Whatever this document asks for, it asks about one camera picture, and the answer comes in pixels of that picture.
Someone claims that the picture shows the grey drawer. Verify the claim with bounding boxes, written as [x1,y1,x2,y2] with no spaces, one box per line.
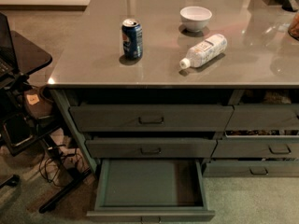
[203,161,299,177]
[212,136,299,159]
[85,137,217,158]
[69,105,233,132]
[226,105,299,131]
[87,159,215,224]

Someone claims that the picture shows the blue soda can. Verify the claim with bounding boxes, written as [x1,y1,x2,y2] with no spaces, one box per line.
[121,18,143,60]

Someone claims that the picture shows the white plastic bottle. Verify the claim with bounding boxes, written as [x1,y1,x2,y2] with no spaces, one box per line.
[179,34,227,69]

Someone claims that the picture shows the white ceramic bowl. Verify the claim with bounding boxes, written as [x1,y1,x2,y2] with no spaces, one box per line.
[180,7,212,32]

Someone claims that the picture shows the brown bag with label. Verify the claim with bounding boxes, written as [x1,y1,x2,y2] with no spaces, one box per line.
[23,86,54,119]

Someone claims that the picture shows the black side table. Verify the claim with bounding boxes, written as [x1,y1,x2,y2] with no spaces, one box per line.
[1,31,91,214]

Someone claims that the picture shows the black laptop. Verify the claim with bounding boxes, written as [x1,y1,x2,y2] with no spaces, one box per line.
[0,13,18,77]

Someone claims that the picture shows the brown object at right edge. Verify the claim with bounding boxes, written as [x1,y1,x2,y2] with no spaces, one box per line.
[288,13,299,39]

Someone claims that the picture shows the grey drawer cabinet frame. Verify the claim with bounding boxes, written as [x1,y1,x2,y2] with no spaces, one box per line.
[53,86,299,173]

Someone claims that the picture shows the black cables on floor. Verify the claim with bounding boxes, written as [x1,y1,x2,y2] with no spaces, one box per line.
[37,143,89,189]

